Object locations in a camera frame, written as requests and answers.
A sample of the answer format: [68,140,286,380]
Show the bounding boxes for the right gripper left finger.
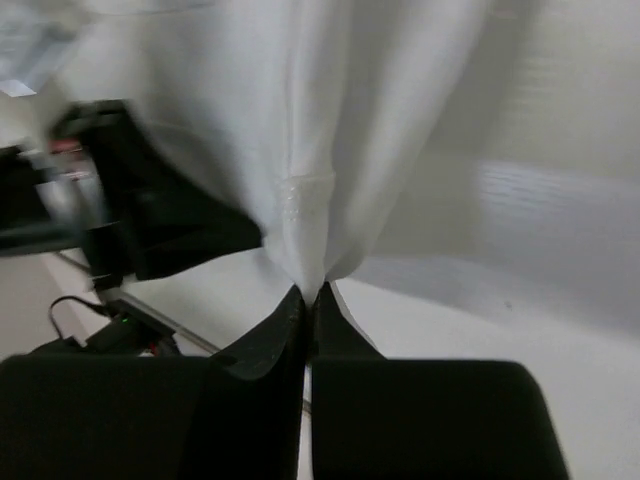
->
[1,289,305,479]

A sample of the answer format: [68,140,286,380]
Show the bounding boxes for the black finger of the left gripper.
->
[89,100,262,281]

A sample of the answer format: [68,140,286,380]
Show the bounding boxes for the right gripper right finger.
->
[310,284,569,479]

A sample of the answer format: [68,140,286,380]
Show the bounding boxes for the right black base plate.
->
[29,294,221,357]

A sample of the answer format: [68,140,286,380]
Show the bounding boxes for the white skirt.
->
[77,1,492,302]

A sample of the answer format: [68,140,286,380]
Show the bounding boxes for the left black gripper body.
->
[1,99,127,290]

